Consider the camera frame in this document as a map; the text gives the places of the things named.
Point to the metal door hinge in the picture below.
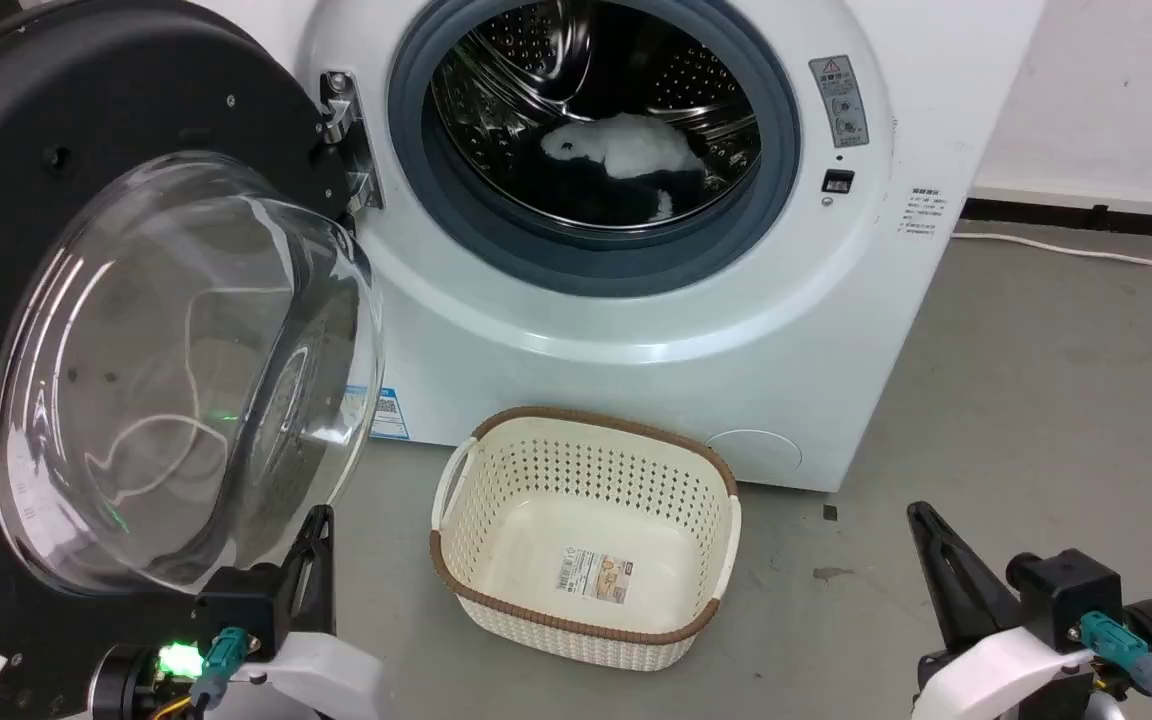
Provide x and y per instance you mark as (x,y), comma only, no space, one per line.
(348,130)

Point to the white front-load washing machine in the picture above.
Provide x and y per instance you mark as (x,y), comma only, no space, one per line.
(736,350)

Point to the cream perforated laundry basket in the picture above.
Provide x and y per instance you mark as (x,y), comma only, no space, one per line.
(576,500)

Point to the dark garment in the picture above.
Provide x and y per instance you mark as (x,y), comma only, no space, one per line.
(576,197)

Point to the clear glass door bowl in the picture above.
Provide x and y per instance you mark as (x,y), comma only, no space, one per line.
(166,400)

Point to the teal left gripper connector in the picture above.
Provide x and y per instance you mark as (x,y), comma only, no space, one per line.
(221,655)

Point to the black washer door with glass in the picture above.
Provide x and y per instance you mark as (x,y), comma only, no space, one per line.
(86,90)

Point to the teal right gripper connector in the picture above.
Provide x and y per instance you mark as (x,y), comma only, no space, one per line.
(1111,640)

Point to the blue energy label sticker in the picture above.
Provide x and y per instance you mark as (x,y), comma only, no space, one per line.
(389,412)

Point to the black baseboard strip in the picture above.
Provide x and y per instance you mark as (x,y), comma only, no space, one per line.
(1086,216)

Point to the paper product label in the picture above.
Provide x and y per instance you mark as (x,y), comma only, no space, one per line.
(596,575)

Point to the stainless steel washer drum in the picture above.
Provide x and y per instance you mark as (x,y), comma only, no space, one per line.
(536,50)

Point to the black door latch socket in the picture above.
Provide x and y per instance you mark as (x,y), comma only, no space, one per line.
(838,181)

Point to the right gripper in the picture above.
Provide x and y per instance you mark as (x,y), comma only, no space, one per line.
(1016,670)

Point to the grey warning sticker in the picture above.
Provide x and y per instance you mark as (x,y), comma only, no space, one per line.
(840,100)

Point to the white fluffy garment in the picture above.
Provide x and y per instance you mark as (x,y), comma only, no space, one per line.
(628,145)

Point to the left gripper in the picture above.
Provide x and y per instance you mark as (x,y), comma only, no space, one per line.
(326,680)

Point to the round drain filter cover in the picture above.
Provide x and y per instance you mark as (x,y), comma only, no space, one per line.
(756,458)

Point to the teal gripper connector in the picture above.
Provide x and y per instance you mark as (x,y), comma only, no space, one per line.
(221,655)
(1111,640)

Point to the small printed text sticker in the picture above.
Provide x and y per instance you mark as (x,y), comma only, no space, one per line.
(921,212)

